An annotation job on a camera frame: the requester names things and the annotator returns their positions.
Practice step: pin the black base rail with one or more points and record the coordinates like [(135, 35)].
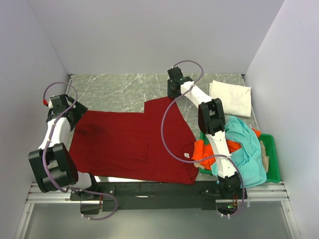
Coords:
[(154, 195)]

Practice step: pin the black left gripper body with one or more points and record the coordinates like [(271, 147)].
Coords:
[(77, 112)]

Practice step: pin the red t shirt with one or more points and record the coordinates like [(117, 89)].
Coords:
[(155, 145)]

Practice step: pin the orange t shirt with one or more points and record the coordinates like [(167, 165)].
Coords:
[(204, 154)]

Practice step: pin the teal t shirt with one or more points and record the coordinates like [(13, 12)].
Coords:
[(248, 158)]

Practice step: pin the folded white t shirt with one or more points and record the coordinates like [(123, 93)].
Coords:
[(236, 99)]

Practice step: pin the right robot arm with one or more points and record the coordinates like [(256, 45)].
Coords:
[(211, 122)]

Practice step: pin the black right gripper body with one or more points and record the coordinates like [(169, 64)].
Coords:
[(170, 91)]

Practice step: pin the green plastic bin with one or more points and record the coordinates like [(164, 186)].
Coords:
[(202, 149)]

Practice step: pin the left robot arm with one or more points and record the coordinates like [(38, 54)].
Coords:
[(63, 115)]

